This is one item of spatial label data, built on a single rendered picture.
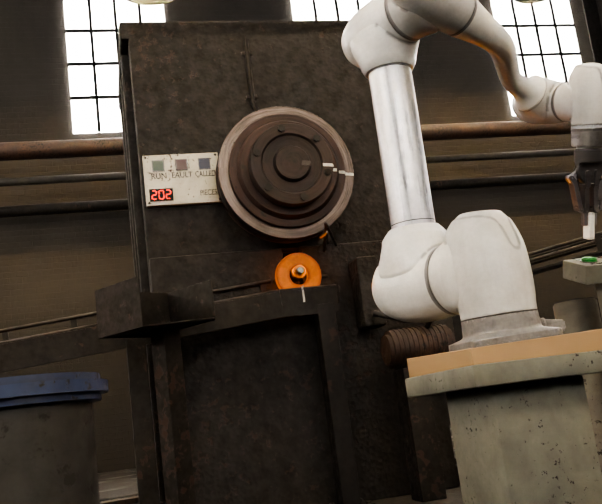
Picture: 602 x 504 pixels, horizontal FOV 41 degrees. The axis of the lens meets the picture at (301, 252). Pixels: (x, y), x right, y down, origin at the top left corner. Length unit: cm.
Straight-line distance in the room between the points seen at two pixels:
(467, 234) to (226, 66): 161
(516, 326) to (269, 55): 177
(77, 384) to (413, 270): 73
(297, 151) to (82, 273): 631
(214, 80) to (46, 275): 605
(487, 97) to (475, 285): 895
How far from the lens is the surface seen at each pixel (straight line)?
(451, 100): 1030
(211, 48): 307
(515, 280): 163
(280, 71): 307
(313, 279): 271
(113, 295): 230
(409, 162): 184
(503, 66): 208
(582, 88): 219
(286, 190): 267
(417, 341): 259
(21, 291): 885
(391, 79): 190
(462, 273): 164
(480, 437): 162
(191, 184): 284
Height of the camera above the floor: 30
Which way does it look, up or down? 11 degrees up
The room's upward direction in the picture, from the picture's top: 7 degrees counter-clockwise
